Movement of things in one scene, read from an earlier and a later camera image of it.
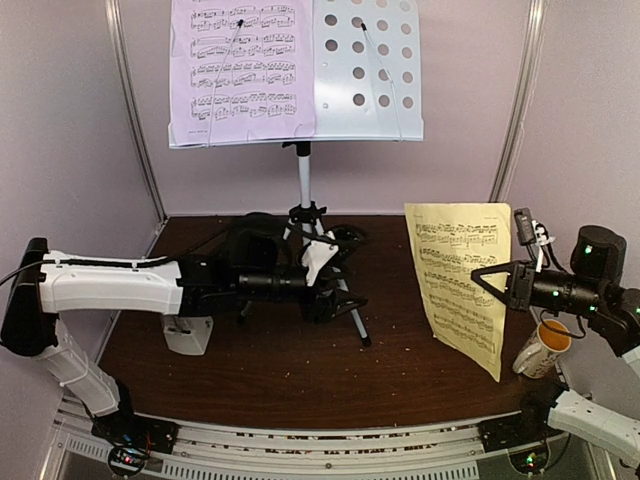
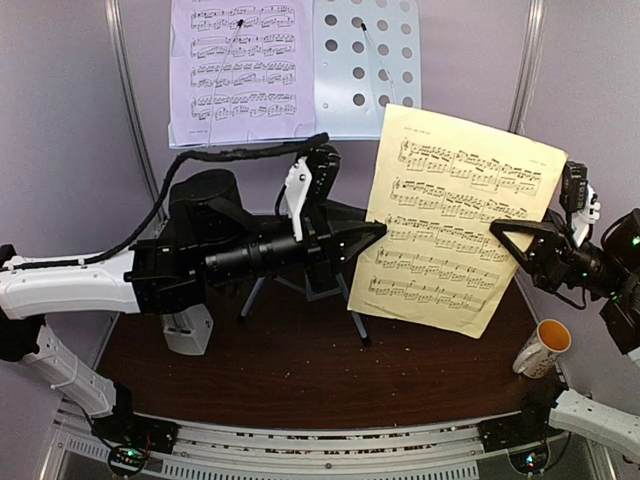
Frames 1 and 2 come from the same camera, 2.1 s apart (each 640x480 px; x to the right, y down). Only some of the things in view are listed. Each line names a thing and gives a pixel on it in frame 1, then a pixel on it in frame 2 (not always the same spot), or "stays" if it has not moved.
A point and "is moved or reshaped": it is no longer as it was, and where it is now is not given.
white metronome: x=187 y=334 stays
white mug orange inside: x=542 y=349 stays
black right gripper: x=517 y=300 -> x=551 y=252
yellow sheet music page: x=452 y=242 is moved or reshaped
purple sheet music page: x=241 y=70 stays
